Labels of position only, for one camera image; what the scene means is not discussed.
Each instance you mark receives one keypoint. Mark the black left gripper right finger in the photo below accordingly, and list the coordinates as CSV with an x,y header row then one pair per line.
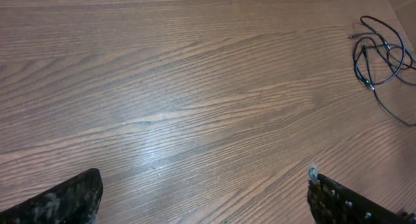
x,y
333,203

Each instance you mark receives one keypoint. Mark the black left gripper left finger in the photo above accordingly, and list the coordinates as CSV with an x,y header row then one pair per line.
x,y
74,201

